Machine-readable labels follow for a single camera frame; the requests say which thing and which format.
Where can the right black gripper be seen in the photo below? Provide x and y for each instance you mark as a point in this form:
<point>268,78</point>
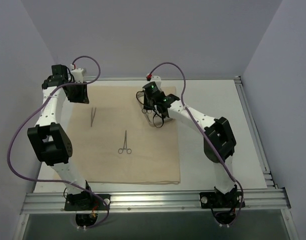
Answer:
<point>154,107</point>

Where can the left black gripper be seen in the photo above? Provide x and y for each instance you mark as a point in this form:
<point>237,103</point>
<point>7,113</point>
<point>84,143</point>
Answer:
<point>76,93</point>

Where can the metal instrument tray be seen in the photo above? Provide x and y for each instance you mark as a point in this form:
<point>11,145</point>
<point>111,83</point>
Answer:
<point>155,119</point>

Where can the thin metal tweezers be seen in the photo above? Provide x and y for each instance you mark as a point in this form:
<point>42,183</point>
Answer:
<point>93,113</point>

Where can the surgical forceps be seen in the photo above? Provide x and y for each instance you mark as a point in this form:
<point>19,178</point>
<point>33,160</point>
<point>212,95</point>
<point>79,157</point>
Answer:
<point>125,148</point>

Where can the beige cloth wrap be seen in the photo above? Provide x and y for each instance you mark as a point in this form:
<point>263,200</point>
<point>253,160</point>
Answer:
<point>155,151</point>

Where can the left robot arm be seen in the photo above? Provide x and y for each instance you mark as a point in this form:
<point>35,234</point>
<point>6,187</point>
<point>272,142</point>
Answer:
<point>49,140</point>

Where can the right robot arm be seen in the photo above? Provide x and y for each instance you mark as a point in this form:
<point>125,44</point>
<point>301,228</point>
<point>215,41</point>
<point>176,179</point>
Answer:
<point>218,139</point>

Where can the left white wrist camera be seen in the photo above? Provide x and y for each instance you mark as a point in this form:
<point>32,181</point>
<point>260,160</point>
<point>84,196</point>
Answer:
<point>78,73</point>

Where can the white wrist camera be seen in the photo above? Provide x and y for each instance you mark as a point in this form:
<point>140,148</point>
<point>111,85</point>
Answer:
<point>153,78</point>
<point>78,73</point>

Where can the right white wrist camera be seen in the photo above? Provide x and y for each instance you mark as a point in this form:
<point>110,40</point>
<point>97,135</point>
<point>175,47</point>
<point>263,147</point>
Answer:
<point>153,78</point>

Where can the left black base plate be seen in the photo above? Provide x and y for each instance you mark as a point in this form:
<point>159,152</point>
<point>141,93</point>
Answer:
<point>87,202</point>

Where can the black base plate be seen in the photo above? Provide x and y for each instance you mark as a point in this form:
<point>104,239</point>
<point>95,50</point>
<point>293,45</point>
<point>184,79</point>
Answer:
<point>87,202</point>
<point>218,200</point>

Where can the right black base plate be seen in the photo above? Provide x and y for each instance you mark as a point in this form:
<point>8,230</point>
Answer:
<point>218,200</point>

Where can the aluminium frame rail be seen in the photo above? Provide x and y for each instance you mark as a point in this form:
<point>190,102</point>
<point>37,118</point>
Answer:
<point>156,202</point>

